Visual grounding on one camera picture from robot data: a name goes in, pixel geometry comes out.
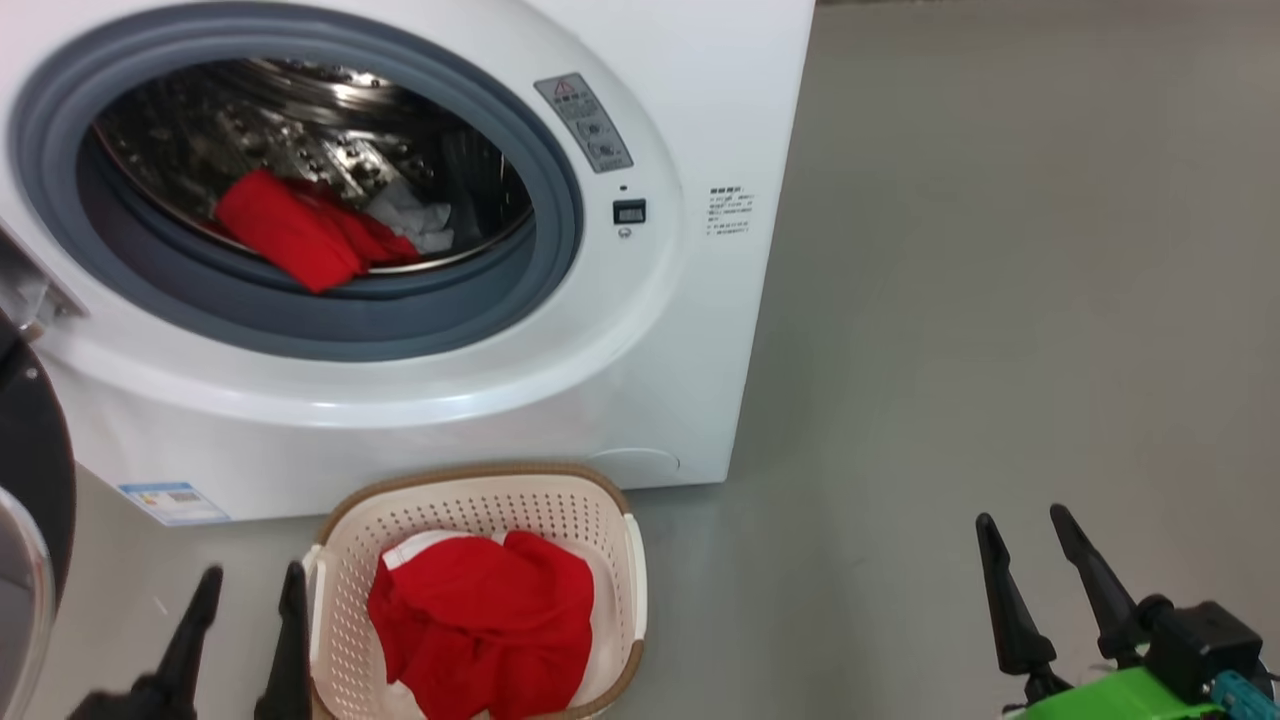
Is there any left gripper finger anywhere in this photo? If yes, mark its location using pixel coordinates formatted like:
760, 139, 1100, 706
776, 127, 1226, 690
255, 561, 313, 720
150, 566, 225, 706

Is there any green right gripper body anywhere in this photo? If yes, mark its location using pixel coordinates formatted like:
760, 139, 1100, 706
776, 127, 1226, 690
1005, 665, 1233, 720

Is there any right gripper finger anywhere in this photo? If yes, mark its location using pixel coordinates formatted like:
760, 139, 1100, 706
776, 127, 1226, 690
1049, 503, 1146, 669
975, 512, 1076, 707

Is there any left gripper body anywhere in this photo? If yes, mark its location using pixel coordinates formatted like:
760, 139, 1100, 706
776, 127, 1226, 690
65, 683, 201, 720

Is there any red garment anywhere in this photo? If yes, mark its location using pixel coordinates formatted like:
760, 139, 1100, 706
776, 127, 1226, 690
367, 530, 597, 720
215, 168, 423, 295

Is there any dark round washing machine door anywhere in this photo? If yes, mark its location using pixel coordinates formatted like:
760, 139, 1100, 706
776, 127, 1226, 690
0, 305, 78, 720

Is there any cream basket with brown rim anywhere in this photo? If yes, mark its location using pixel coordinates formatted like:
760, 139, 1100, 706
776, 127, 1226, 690
300, 462, 649, 720

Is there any grey rubber door gasket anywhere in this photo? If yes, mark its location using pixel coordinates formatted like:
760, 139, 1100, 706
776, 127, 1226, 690
8, 0, 584, 363

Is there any white front-load washing machine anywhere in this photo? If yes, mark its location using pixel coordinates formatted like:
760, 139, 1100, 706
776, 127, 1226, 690
0, 0, 816, 526

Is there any blue energy label sticker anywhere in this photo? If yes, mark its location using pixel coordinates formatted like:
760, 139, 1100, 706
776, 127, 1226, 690
117, 482, 231, 527

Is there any round white filter cover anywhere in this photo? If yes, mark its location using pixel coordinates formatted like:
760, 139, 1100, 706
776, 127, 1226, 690
585, 446, 683, 479

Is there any small printed text label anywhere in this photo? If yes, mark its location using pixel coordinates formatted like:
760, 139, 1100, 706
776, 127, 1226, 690
706, 185, 756, 238

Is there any stainless steel washer drum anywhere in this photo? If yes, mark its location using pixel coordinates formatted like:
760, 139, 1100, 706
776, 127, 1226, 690
90, 57, 534, 276

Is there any grey warning sticker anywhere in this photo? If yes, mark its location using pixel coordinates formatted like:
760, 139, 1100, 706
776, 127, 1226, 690
533, 72, 634, 174

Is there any teal camera cable connector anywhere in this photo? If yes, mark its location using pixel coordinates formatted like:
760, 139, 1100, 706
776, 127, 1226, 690
1210, 668, 1278, 719

